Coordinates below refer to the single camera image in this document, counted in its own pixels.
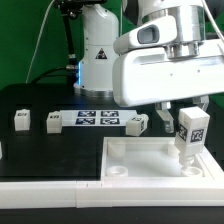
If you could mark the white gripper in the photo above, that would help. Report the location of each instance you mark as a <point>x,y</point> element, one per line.
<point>148,76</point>

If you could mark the white square table top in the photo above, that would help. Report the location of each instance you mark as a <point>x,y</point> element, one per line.
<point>153,157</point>

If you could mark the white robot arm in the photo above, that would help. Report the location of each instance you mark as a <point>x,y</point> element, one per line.
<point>101,31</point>

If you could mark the white base tag plate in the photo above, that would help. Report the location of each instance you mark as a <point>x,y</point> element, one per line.
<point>96,117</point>

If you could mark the white part left edge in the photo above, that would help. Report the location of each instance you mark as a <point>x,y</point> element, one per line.
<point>1,154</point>

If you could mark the white L-shaped obstacle fence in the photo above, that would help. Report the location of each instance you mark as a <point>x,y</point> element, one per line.
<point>113,192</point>

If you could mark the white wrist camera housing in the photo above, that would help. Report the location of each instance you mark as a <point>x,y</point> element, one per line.
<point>157,32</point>

